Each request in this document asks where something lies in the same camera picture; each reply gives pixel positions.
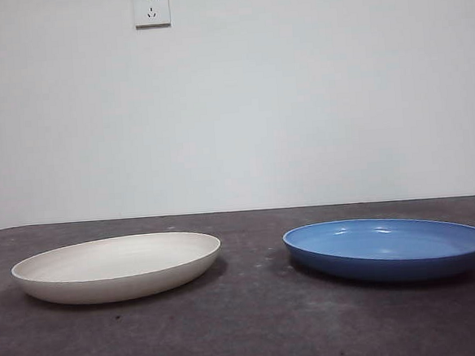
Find blue round plate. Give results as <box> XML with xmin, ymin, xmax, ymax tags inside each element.
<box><xmin>281</xmin><ymin>210</ymin><xmax>475</xmax><ymax>292</ymax></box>

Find white round plate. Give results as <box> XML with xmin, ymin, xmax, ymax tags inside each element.
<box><xmin>8</xmin><ymin>228</ymin><xmax>226</xmax><ymax>311</ymax></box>

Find white wall power socket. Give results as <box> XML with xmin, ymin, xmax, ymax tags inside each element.
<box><xmin>133</xmin><ymin>0</ymin><xmax>172</xmax><ymax>30</ymax></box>

